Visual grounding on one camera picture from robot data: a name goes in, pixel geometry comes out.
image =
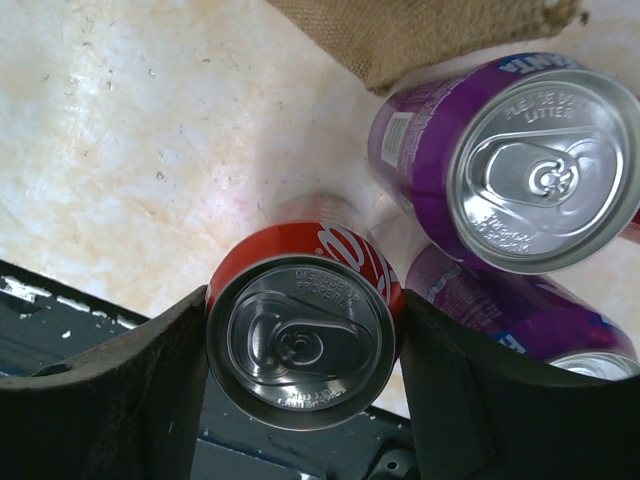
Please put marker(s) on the red soda can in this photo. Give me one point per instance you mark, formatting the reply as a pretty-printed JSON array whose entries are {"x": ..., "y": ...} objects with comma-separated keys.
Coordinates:
[{"x": 304, "y": 317}]

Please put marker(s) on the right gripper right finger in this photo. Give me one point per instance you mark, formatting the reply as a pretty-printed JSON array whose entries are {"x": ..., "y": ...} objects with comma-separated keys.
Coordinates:
[{"x": 480, "y": 410}]

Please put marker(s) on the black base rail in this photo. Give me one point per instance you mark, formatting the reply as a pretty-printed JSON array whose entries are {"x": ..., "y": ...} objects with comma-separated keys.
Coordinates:
[{"x": 44, "y": 322}]

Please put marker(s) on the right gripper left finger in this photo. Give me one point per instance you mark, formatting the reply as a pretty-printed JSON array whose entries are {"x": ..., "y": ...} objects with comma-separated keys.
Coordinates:
[{"x": 126, "y": 409}]

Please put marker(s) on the purple soda can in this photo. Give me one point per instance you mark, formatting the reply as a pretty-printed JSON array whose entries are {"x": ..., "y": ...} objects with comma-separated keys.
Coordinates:
[
  {"x": 528, "y": 163},
  {"x": 528, "y": 314}
]

